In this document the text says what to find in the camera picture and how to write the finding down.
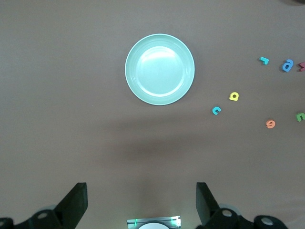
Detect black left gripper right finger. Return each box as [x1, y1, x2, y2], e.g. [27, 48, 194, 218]
[195, 182, 289, 229]

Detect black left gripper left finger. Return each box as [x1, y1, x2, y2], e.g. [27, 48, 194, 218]
[0, 182, 88, 229]

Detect light green plate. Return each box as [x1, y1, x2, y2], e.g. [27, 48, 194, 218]
[124, 33, 195, 106]

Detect blue foam letter a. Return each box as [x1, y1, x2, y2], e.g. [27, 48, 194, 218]
[281, 59, 294, 73]

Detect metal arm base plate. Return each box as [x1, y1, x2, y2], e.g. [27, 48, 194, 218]
[126, 216, 181, 229]

